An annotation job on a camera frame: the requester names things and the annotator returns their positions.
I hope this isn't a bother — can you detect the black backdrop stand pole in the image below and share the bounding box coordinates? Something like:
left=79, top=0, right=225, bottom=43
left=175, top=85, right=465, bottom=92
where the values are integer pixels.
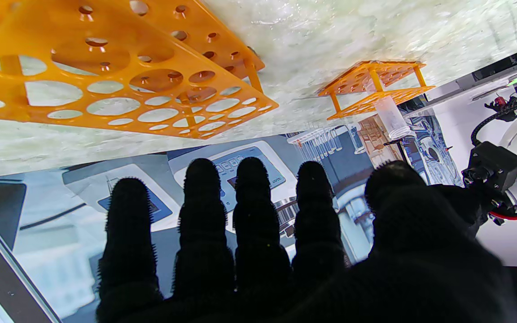
left=383, top=138, right=411, bottom=163

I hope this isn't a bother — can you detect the printed laboratory backdrop banner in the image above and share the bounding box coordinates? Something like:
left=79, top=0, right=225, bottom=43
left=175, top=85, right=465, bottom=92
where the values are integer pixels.
left=0, top=112, right=465, bottom=323

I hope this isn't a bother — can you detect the orange test tube rack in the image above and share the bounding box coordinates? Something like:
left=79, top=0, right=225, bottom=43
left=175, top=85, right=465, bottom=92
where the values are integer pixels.
left=0, top=0, right=279, bottom=140
left=317, top=61, right=436, bottom=121

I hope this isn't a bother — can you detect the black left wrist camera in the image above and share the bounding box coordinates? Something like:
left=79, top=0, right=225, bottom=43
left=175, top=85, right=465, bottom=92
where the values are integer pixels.
left=462, top=141, right=517, bottom=194

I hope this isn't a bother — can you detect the clear plastic test tube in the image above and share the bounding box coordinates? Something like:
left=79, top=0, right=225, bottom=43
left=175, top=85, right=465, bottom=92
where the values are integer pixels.
left=374, top=95, right=414, bottom=140

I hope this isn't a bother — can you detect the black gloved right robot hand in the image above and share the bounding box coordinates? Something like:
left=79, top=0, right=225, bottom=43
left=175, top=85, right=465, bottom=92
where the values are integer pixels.
left=97, top=157, right=517, bottom=323

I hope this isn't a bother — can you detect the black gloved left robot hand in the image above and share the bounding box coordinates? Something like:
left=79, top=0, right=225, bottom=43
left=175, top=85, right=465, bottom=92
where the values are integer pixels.
left=429, top=184, right=491, bottom=236

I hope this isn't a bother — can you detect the grey side desk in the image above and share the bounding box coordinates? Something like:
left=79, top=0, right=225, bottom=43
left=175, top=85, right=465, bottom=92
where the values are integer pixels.
left=404, top=44, right=517, bottom=118

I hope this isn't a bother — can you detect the black corrugated cable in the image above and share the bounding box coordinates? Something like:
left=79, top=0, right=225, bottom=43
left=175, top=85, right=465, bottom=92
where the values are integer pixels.
left=471, top=96, right=517, bottom=147

